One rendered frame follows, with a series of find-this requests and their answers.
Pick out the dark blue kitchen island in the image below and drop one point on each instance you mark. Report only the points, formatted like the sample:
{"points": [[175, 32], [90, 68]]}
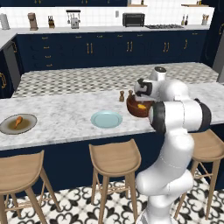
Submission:
{"points": [[70, 163]]}

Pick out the wooden bar stool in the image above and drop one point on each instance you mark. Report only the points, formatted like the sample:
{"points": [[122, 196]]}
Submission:
{"points": [[208, 147], [20, 172], [115, 159]]}

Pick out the brown wooden bowl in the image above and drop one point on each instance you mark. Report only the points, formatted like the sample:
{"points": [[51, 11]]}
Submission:
{"points": [[137, 112]]}

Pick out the light blue plate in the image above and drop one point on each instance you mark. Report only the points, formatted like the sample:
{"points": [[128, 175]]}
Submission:
{"points": [[106, 119]]}

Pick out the dark blue tall cupboard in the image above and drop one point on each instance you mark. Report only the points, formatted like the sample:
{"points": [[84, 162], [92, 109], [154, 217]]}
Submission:
{"points": [[211, 26]]}

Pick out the dark blue side cupboard run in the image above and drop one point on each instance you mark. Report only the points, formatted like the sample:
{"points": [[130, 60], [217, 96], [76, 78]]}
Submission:
{"points": [[5, 78]]}

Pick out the rail with hanging tools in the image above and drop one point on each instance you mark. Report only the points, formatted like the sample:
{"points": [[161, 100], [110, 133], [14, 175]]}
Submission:
{"points": [[73, 11]]}

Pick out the brown knife block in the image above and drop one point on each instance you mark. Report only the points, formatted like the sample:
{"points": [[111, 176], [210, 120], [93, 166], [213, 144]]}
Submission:
{"points": [[51, 22]]}

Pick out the black toaster oven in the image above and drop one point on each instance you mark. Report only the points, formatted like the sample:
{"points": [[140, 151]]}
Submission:
{"points": [[133, 19]]}

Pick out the pot with tools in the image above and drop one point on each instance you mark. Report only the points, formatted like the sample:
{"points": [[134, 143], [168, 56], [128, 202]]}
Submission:
{"points": [[205, 20]]}

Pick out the brown salt shaker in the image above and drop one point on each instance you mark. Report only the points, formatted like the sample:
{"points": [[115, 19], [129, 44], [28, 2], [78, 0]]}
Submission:
{"points": [[130, 93]]}

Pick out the grey dishwasher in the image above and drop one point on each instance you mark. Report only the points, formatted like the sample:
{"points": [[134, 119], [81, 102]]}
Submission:
{"points": [[12, 65]]}

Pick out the silver toaster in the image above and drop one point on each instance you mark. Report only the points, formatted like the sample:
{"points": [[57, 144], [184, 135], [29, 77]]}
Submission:
{"points": [[75, 23]]}

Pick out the brown pepper shaker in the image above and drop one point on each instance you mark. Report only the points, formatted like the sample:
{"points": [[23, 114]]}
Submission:
{"points": [[121, 96]]}

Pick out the white wall socket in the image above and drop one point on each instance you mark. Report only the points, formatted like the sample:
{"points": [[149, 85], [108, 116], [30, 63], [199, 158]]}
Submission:
{"points": [[117, 13]]}

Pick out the dark blue base cupboard run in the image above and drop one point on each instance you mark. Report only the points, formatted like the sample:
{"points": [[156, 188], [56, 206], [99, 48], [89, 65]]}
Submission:
{"points": [[110, 49]]}

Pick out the white paper towel roll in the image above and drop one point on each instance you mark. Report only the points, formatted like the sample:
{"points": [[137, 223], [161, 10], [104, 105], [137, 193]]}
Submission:
{"points": [[4, 22]]}

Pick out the dark blue wall cupboard run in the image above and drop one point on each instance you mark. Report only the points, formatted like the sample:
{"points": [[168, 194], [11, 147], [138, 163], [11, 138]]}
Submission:
{"points": [[58, 2]]}

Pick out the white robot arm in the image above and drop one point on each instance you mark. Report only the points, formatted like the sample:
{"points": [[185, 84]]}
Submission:
{"points": [[175, 163]]}

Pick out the brown coffee machine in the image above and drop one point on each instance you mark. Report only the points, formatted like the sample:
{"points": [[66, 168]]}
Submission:
{"points": [[33, 22]]}

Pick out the orange chicken drumstick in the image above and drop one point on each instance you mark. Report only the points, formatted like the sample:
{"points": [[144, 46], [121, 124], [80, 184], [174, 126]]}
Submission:
{"points": [[18, 121]]}

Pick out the yellow corn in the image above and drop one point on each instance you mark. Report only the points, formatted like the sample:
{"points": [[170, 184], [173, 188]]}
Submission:
{"points": [[141, 106]]}

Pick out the dark hob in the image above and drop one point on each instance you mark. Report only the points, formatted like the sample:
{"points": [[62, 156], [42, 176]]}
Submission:
{"points": [[164, 26]]}

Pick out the grey fridge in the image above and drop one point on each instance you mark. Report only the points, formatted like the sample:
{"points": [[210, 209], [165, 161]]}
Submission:
{"points": [[219, 61]]}

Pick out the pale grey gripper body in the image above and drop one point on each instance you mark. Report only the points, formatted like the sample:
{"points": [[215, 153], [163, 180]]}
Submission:
{"points": [[148, 99]]}

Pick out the grey plate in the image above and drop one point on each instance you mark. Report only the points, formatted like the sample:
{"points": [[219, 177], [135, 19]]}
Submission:
{"points": [[27, 124]]}

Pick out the wooden wall shelf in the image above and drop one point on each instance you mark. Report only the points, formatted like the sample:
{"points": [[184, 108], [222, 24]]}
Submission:
{"points": [[137, 5], [191, 5]]}

